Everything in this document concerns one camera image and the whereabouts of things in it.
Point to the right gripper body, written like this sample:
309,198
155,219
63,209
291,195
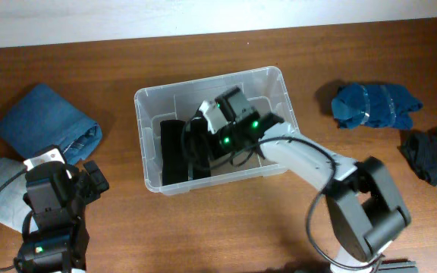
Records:
231,139

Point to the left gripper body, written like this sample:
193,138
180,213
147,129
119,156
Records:
90,188

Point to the clear plastic storage container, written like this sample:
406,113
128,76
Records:
263,87

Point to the light blue jeans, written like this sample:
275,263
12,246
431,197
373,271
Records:
13,209

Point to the dark blue jeans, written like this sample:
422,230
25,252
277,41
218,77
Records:
43,118

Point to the black cloth bundle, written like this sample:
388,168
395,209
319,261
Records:
175,168

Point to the teal taped cloth bundle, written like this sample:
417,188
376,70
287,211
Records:
374,105

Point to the dark grey taped cloth bundle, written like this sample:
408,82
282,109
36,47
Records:
420,151

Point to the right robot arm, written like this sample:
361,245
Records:
365,206

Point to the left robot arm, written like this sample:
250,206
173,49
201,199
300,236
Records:
54,232

